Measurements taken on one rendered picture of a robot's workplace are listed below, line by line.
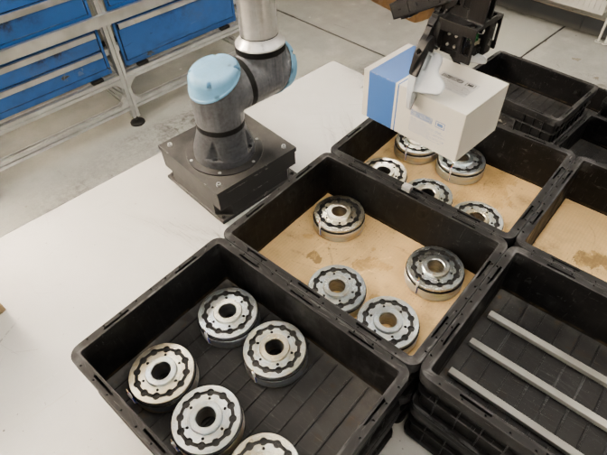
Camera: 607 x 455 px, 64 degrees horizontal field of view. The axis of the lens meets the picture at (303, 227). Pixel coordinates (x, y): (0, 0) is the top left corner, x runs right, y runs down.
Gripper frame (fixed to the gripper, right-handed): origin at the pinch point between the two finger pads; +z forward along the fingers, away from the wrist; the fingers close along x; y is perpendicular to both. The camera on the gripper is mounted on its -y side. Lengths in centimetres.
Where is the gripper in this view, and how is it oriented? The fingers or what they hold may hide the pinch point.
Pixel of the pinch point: (432, 89)
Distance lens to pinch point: 86.8
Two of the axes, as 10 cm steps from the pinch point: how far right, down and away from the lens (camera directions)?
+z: 0.3, 6.7, 7.4
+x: 7.2, -5.3, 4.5
